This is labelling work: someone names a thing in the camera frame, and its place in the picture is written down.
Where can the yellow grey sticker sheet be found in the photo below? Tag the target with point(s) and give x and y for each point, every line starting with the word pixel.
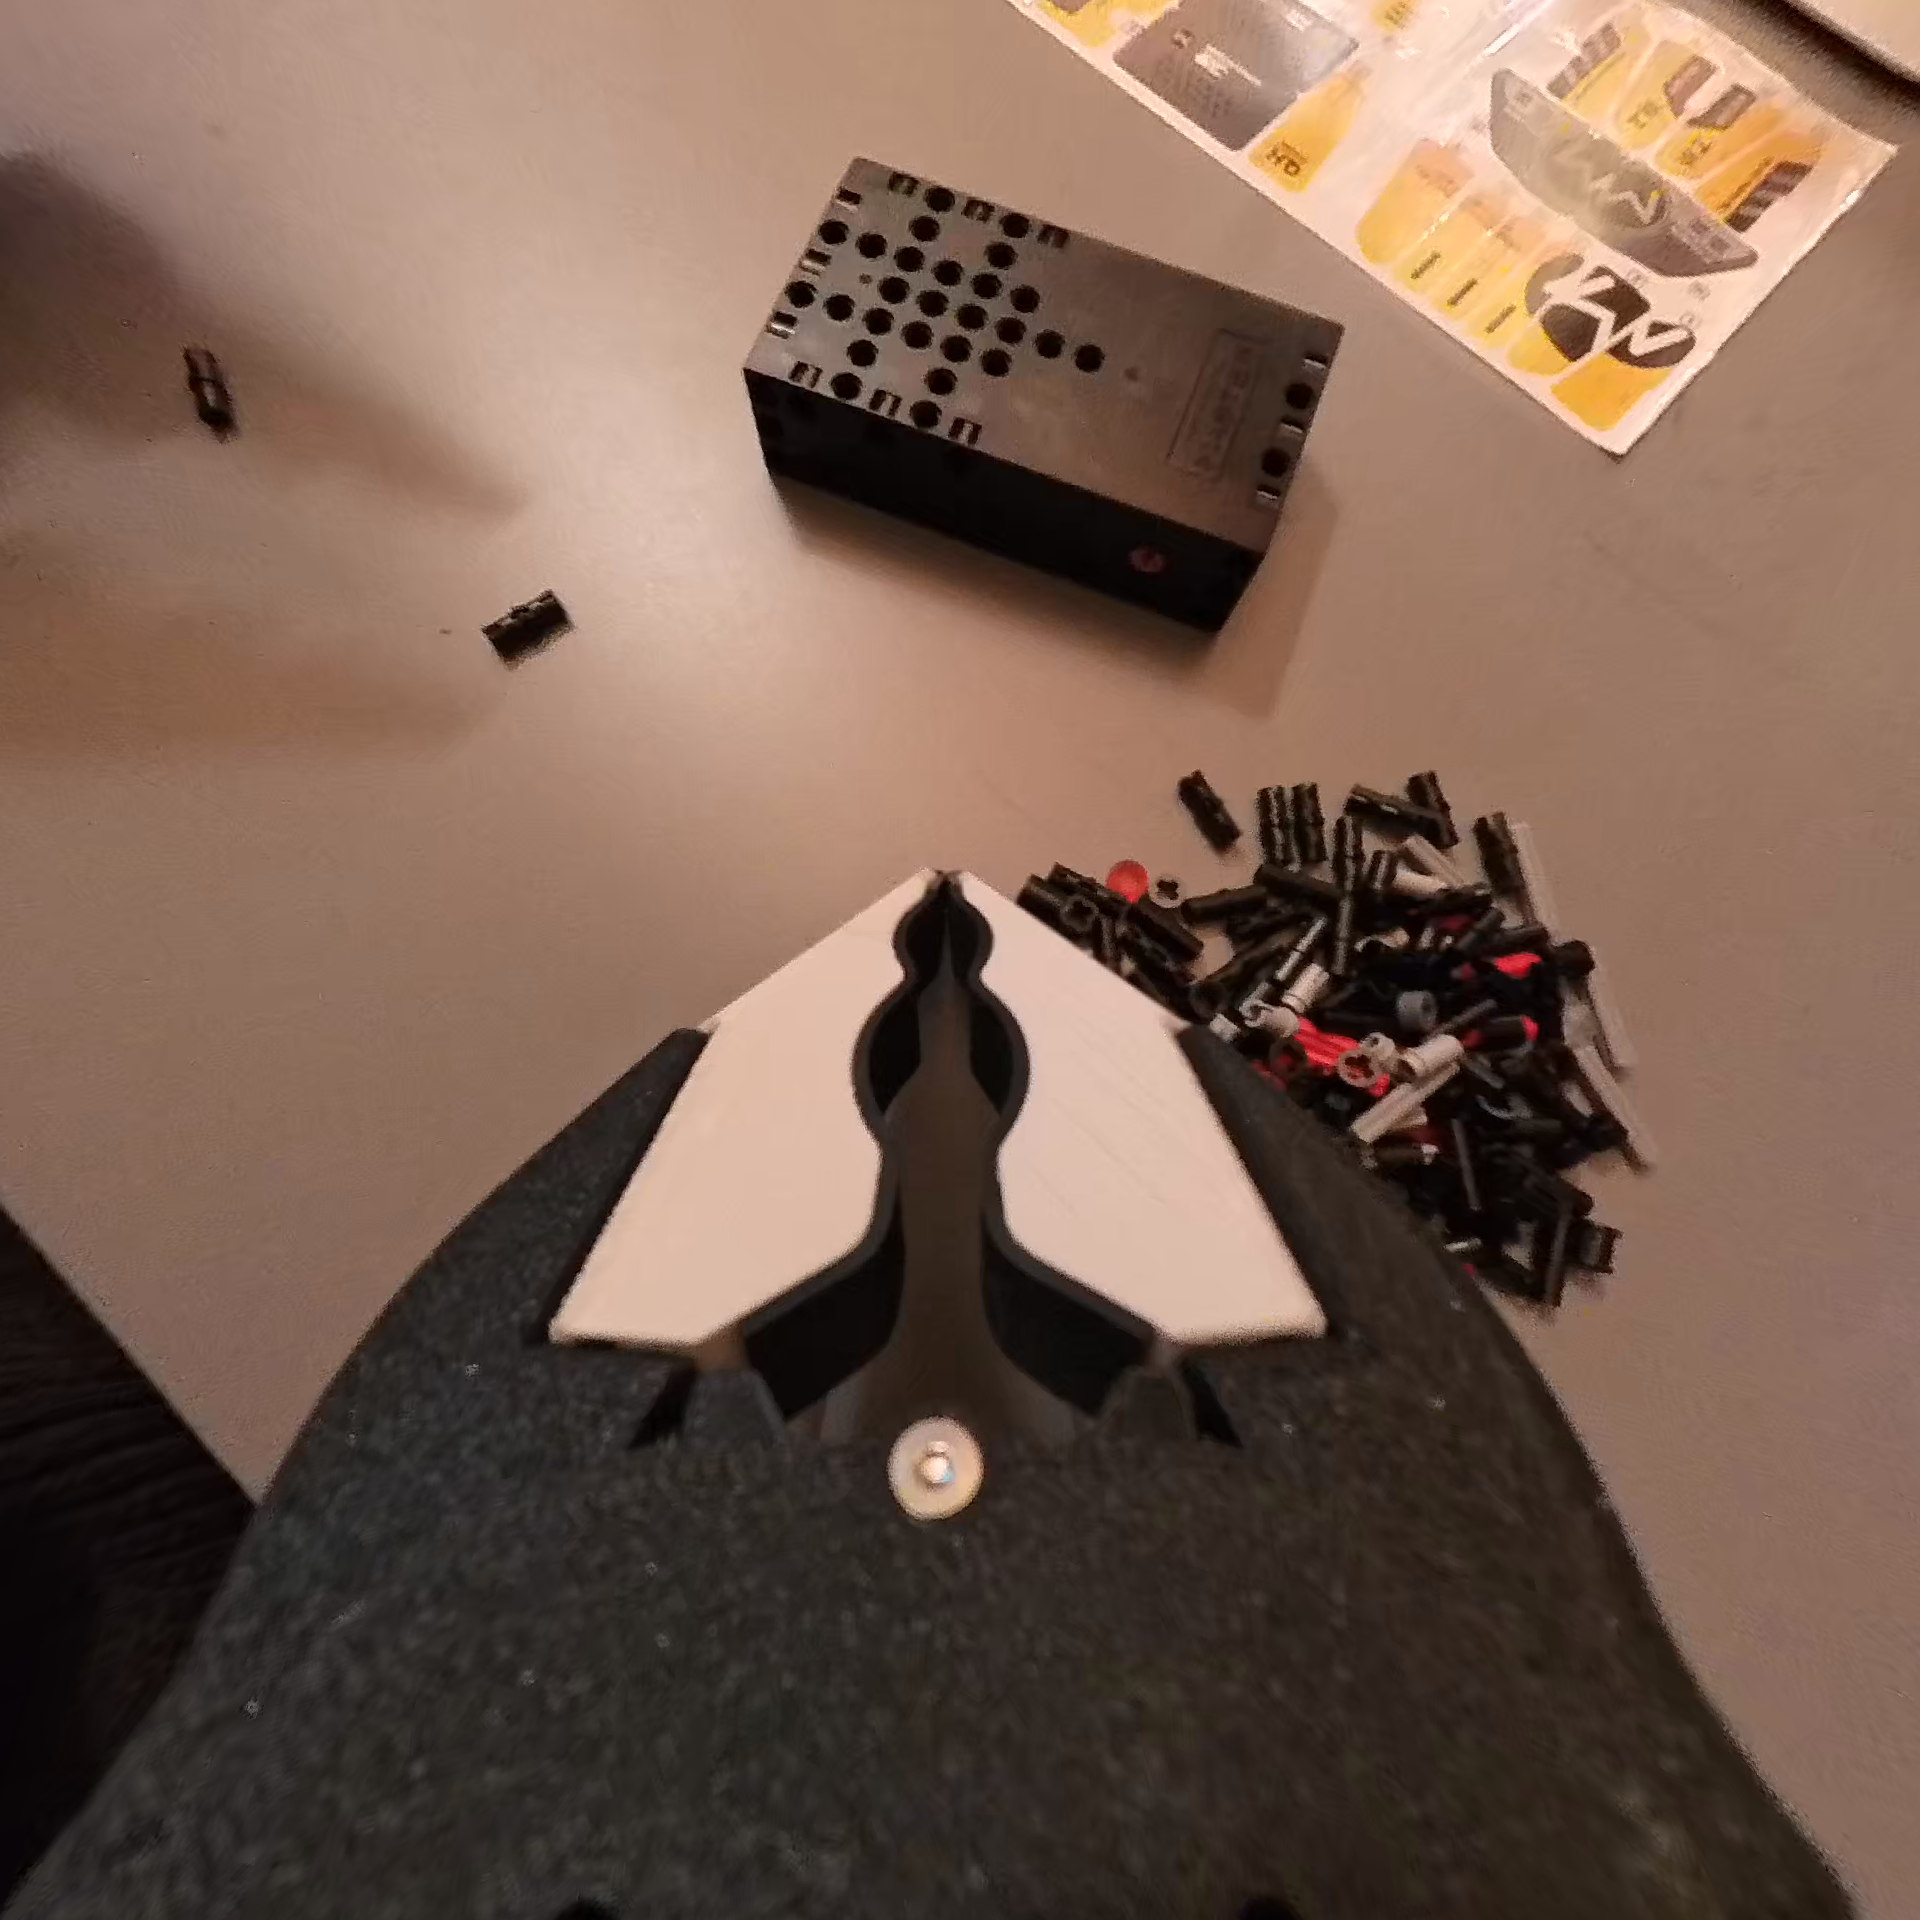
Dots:
pixel 1500 195

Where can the black perforated plastic box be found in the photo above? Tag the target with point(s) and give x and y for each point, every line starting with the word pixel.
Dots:
pixel 1050 376

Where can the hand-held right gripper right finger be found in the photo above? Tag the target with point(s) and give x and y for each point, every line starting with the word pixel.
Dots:
pixel 1155 1184

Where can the small black plastic pin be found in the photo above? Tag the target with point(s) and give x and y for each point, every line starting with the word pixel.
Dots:
pixel 524 623
pixel 211 387

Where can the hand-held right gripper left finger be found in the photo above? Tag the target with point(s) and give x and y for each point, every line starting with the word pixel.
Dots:
pixel 735 1184

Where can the pile of small plastic pins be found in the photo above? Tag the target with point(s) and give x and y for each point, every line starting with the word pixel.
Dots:
pixel 1411 1019

